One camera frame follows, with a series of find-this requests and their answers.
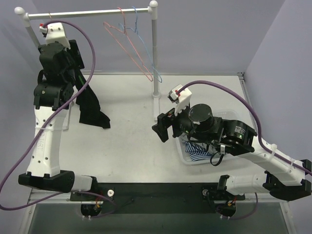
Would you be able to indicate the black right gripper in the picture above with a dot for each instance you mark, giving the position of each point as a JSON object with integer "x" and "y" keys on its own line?
{"x": 168, "y": 122}

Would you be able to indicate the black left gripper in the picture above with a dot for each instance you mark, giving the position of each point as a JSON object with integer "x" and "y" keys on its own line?
{"x": 78, "y": 54}

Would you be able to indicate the blue white striped tank top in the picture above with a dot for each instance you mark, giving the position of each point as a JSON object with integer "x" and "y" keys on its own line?
{"x": 195, "y": 152}

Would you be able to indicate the pink wire hanger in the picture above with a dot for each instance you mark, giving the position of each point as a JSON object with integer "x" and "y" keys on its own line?
{"x": 120, "y": 35}

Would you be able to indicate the black garment with green stripe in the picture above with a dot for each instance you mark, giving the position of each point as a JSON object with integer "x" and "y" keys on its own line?
{"x": 90, "y": 112}

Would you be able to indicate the light blue wire hanger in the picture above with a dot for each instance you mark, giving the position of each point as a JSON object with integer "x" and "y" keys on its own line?
{"x": 143, "y": 41}

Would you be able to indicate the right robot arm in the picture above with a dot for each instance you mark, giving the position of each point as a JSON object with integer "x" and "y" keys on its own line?
{"x": 281, "y": 180}

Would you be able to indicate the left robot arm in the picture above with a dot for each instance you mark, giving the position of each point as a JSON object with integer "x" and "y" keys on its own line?
{"x": 52, "y": 97}

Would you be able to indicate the white clothes rack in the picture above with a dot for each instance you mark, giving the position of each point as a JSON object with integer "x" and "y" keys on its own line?
{"x": 151, "y": 9}

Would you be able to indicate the white plastic laundry basket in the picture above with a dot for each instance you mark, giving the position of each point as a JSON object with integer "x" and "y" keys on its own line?
{"x": 225, "y": 114}

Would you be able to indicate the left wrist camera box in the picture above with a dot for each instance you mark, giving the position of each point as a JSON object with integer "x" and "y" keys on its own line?
{"x": 55, "y": 32}

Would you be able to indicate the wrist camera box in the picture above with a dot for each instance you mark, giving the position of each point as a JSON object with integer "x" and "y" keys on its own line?
{"x": 55, "y": 32}
{"x": 180, "y": 97}

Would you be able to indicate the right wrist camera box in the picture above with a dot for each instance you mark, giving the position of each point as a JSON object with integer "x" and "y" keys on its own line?
{"x": 180, "y": 97}

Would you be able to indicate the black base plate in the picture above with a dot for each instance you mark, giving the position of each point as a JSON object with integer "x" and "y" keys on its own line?
{"x": 162, "y": 198}

